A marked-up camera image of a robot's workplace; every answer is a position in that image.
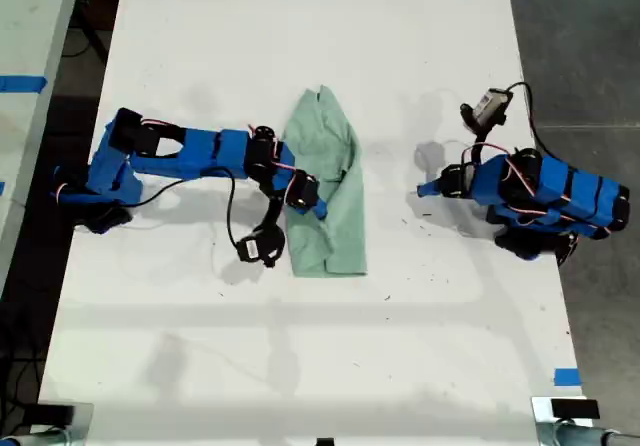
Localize pale green T-shirt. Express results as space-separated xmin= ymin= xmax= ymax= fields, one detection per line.
xmin=281 ymin=84 xmax=369 ymax=279

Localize small blue tape piece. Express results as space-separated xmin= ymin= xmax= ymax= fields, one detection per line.
xmin=553 ymin=367 xmax=583 ymax=388

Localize small black box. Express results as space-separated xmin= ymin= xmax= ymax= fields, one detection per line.
xmin=20 ymin=403 xmax=76 ymax=428
xmin=550 ymin=398 xmax=601 ymax=420

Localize grey metal pipe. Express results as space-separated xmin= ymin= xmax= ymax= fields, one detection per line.
xmin=537 ymin=419 xmax=640 ymax=446
xmin=0 ymin=428 xmax=76 ymax=446

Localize long blue tape strip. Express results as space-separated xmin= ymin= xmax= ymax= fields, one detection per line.
xmin=0 ymin=74 xmax=49 ymax=94

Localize white side table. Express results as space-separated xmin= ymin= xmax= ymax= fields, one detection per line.
xmin=0 ymin=0 xmax=85 ymax=287

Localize black camera stalk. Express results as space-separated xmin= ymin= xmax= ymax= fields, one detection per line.
xmin=258 ymin=190 xmax=284 ymax=237
xmin=471 ymin=120 xmax=497 ymax=163

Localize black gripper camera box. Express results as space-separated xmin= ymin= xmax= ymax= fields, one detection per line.
xmin=234 ymin=226 xmax=287 ymax=268
xmin=459 ymin=87 xmax=515 ymax=128

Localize black camera cable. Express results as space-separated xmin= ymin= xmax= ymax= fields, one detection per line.
xmin=119 ymin=167 xmax=247 ymax=248
xmin=504 ymin=81 xmax=552 ymax=158

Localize black floor cable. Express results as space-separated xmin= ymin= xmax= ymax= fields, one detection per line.
xmin=62 ymin=0 xmax=109 ymax=60

